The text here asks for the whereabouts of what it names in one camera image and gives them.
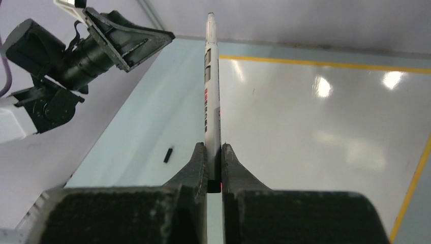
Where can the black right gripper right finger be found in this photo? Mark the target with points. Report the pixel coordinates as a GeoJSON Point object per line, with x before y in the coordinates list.
{"type": "Point", "coordinates": [255, 213]}

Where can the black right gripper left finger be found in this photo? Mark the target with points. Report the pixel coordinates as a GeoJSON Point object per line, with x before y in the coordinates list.
{"type": "Point", "coordinates": [174, 212]}

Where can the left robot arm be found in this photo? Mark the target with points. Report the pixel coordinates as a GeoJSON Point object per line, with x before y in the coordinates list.
{"type": "Point", "coordinates": [47, 104]}

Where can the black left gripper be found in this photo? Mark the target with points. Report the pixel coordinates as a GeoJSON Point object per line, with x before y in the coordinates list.
{"type": "Point", "coordinates": [112, 40]}

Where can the black marker cap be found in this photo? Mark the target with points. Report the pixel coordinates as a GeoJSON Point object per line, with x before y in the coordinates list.
{"type": "Point", "coordinates": [168, 155]}

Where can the yellow framed whiteboard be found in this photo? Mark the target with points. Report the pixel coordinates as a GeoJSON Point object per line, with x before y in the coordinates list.
{"type": "Point", "coordinates": [310, 125]}

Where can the white whiteboard marker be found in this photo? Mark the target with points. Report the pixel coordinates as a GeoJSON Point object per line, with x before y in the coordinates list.
{"type": "Point", "coordinates": [212, 115]}

